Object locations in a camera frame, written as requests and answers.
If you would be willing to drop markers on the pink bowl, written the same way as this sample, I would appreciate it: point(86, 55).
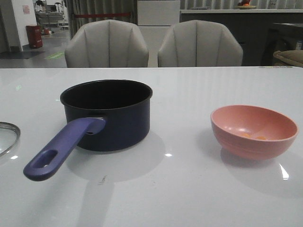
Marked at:
point(253, 132)

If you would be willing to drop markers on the glass lid blue knob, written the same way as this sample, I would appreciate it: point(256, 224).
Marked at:
point(9, 136)

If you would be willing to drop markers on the dark blue saucepan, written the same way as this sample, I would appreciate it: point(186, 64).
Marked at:
point(103, 115)

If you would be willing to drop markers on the beige chair right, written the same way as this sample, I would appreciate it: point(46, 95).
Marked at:
point(198, 43)

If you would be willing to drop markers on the beige chair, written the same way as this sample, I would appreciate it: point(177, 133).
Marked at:
point(198, 43)
point(107, 44)

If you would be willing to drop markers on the beige chair left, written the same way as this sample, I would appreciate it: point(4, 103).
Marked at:
point(107, 44)

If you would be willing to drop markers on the white cabinet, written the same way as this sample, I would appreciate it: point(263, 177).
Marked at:
point(154, 17)

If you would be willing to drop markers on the dark counter with white top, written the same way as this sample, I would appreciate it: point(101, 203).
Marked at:
point(252, 28)

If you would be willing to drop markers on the fruit plate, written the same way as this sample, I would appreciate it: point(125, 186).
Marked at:
point(245, 4)

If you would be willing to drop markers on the red bin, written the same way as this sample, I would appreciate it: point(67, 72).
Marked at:
point(34, 36)

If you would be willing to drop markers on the beige cushion seat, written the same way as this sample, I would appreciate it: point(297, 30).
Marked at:
point(291, 57)

